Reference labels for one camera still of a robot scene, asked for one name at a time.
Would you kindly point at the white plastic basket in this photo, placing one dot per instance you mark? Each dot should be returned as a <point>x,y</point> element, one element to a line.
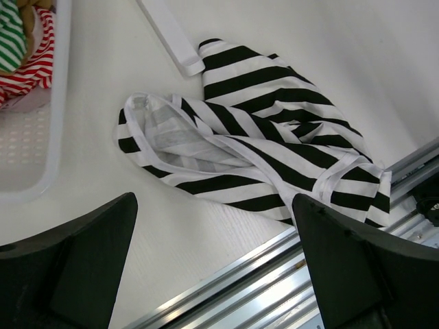
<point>31,140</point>

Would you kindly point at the red striped tank top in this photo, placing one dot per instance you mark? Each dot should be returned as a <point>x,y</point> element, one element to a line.
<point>32,81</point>

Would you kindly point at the green striped tank top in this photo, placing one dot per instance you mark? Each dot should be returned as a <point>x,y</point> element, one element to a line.
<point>13,39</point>

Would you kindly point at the clothes rack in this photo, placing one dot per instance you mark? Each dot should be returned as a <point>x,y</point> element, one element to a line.
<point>172,36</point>

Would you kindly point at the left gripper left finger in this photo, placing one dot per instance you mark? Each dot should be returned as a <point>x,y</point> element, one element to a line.
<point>68,276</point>

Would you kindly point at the brown tank top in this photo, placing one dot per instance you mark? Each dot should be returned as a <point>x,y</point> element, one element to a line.
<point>32,23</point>

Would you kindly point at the aluminium rail base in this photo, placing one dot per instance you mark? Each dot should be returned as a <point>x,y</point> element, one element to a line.
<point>270,287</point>

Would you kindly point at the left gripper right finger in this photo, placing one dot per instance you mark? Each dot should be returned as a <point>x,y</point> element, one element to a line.
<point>363,277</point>

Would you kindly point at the black white striped tank top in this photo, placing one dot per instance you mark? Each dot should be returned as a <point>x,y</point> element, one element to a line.
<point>261,135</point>

